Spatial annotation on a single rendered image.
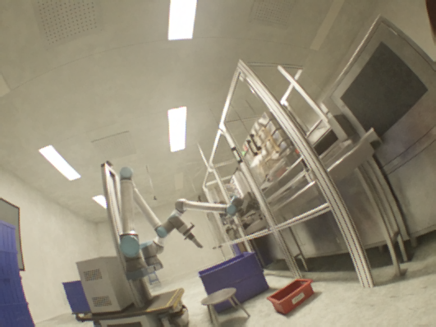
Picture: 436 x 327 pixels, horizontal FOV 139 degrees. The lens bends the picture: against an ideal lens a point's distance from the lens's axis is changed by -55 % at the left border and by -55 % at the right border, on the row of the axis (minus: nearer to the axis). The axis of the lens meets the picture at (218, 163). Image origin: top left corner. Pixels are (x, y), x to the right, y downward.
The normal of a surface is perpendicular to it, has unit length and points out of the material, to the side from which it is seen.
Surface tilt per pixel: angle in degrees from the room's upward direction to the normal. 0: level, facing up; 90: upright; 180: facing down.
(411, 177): 90
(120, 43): 180
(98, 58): 180
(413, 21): 90
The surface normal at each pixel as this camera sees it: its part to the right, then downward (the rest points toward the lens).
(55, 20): 0.38, 0.84
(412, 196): -0.91, 0.26
